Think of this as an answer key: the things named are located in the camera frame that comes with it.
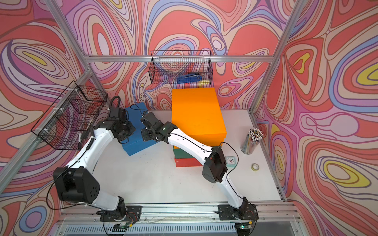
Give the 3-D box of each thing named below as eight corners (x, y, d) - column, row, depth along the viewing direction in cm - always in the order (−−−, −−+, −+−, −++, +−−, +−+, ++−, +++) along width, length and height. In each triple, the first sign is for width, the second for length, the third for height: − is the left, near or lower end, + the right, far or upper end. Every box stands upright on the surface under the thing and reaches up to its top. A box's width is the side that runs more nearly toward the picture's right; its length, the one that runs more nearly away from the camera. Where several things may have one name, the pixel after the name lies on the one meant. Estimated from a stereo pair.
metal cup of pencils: (242, 155, 96) (251, 139, 82) (239, 145, 101) (247, 128, 87) (254, 155, 96) (265, 139, 82) (250, 145, 101) (260, 128, 87)
